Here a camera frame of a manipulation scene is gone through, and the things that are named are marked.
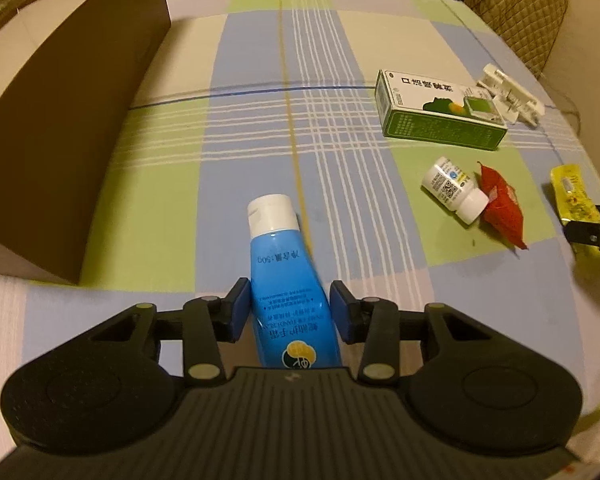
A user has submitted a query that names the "brown cardboard shoe box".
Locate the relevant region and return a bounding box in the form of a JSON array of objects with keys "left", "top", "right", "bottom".
[{"left": 0, "top": 0, "right": 173, "bottom": 287}]

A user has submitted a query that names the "blue hand cream tube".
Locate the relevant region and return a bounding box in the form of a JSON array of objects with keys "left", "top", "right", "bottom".
[{"left": 246, "top": 193, "right": 344, "bottom": 369}]

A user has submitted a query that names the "yellow snack packet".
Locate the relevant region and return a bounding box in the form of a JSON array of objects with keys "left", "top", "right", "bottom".
[{"left": 549, "top": 164, "right": 600, "bottom": 267}]

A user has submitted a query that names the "red snack packet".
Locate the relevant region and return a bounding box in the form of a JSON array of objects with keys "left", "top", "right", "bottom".
[{"left": 474, "top": 160, "right": 529, "bottom": 251}]

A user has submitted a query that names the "plaid checked sheet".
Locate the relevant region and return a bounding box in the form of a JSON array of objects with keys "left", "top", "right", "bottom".
[{"left": 0, "top": 0, "right": 600, "bottom": 466}]

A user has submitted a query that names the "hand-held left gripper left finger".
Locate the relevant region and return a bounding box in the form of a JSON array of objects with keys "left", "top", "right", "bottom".
[{"left": 86, "top": 276, "right": 252, "bottom": 387}]

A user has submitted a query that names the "white pill bottle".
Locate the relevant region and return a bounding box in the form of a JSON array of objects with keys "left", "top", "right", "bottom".
[{"left": 420, "top": 155, "right": 490, "bottom": 225}]

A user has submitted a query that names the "beige quilted chair cover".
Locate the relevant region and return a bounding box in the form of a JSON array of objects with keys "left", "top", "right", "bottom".
[{"left": 464, "top": 0, "right": 569, "bottom": 81}]

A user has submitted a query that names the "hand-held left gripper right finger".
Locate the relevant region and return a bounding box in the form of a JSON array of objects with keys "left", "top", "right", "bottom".
[{"left": 329, "top": 280, "right": 487, "bottom": 387}]

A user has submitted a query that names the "green and white medicine box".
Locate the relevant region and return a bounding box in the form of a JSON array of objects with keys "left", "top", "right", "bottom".
[{"left": 374, "top": 68, "right": 509, "bottom": 152}]

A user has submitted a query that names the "white plastic clip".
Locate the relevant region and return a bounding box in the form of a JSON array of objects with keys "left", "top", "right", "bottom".
[{"left": 477, "top": 63, "right": 546, "bottom": 130}]

